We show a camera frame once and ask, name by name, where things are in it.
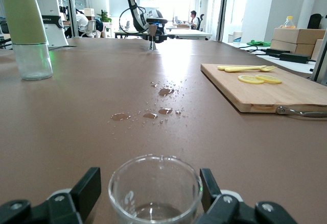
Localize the wooden cutting board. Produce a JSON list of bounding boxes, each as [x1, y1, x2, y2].
[[200, 63, 327, 119]]

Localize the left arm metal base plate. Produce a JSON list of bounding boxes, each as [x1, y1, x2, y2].
[[48, 44, 77, 51]]

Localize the white paper cup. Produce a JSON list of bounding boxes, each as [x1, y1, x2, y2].
[[232, 31, 244, 44]]

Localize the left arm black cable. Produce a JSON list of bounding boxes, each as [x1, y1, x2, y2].
[[118, 0, 150, 35]]

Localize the steel double jigger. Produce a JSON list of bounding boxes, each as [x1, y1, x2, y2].
[[148, 23, 159, 51]]

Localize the black office chair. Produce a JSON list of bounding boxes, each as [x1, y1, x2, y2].
[[306, 13, 323, 30]]

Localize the yellow plastic knife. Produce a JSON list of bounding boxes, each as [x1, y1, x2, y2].
[[217, 65, 267, 71]]

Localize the orange drink bottle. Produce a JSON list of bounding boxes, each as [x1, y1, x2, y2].
[[279, 15, 297, 30]]

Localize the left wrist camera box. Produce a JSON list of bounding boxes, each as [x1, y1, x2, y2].
[[146, 17, 168, 24]]

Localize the small clear glass cup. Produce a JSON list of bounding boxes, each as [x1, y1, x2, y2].
[[107, 154, 204, 224]]

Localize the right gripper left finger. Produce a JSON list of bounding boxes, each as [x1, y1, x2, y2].
[[0, 167, 102, 224]]

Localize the liquid puddle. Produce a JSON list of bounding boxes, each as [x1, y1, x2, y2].
[[158, 88, 176, 97]]

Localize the green cloth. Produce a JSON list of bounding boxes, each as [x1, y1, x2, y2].
[[246, 39, 272, 47]]

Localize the lemon slice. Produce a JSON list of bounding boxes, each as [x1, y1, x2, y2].
[[237, 74, 265, 85], [255, 73, 283, 85]]

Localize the stacked cardboard boxes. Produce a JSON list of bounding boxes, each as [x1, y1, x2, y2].
[[269, 27, 326, 61]]

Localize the glass bottle with green sleeve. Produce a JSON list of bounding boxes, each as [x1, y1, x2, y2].
[[0, 0, 54, 81]]

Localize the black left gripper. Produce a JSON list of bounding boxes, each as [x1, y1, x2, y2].
[[142, 22, 168, 44]]

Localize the seated person white shirt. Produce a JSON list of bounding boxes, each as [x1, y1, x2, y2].
[[63, 8, 89, 38], [188, 10, 202, 30]]

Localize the green potted plant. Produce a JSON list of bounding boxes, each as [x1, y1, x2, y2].
[[96, 9, 112, 23]]

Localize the yellow plastic fork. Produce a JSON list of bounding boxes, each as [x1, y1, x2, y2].
[[224, 65, 278, 73]]

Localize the slanted stand post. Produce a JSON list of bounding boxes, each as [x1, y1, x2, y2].
[[310, 37, 327, 86]]

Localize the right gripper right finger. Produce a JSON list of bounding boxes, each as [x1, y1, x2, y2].
[[199, 167, 298, 224]]

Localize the brown table mat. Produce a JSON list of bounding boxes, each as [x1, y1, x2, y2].
[[0, 37, 327, 224]]

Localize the black power adapter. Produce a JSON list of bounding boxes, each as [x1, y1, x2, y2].
[[279, 52, 311, 64]]

